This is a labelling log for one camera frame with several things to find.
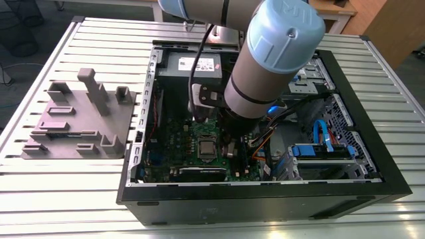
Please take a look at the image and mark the silver drive cage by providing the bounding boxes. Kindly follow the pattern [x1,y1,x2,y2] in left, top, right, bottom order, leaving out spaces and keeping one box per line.
[280,56,336,108]

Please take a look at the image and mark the black PC case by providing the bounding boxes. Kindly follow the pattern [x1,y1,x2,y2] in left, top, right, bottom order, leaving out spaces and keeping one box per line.
[115,39,414,226]

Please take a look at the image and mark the orange wire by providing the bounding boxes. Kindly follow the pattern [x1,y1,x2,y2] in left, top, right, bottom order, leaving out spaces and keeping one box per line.
[251,141,267,162]

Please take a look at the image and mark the wooden cabinet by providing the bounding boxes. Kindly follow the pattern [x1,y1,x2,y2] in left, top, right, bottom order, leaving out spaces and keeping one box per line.
[342,0,425,69]

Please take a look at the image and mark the grey parts rack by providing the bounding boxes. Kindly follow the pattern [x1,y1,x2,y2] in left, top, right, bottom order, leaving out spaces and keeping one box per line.
[21,67,138,160]

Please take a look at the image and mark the black cable bundle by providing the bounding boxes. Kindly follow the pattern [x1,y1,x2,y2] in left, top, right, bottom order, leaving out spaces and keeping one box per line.
[251,91,335,150]

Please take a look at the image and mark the black camera cable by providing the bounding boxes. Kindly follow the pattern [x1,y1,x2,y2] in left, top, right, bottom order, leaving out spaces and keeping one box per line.
[188,24,216,123]

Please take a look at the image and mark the silver disk bay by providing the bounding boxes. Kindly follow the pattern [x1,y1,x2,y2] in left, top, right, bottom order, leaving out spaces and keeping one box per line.
[275,143,383,182]

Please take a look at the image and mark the RAM stick with black chips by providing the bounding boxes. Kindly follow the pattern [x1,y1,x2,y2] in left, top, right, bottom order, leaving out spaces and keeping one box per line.
[45,132,85,139]

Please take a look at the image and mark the hard disk in blue carrier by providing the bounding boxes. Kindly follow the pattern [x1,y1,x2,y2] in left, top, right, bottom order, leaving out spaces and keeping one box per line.
[292,144,356,160]

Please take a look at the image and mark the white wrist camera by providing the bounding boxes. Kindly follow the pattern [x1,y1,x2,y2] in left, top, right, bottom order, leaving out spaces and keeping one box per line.
[188,83,227,112]

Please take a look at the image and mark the blue motherboard connector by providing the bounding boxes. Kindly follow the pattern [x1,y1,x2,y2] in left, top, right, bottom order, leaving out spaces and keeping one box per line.
[149,152,164,167]

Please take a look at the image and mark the grey power supply unit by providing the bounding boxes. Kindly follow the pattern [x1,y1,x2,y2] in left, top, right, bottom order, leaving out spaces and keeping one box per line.
[155,51,239,119]

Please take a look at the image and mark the silver CPU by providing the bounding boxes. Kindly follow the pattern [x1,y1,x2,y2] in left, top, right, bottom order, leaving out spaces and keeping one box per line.
[200,141,215,155]

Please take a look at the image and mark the black graphics card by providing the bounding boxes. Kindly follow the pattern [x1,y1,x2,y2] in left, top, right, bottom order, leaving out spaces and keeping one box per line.
[168,166,230,183]

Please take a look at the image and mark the black waste bin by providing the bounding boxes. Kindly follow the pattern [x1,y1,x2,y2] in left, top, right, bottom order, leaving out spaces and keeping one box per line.
[6,32,39,58]

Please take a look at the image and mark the metal socket cover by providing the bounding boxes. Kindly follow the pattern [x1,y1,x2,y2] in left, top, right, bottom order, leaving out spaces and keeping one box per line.
[198,134,219,160]

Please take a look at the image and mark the blue flat wire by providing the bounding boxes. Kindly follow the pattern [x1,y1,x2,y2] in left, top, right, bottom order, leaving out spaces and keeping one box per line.
[312,119,335,153]

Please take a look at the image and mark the green motherboard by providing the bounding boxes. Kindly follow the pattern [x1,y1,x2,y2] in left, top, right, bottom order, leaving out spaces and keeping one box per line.
[143,116,263,182]

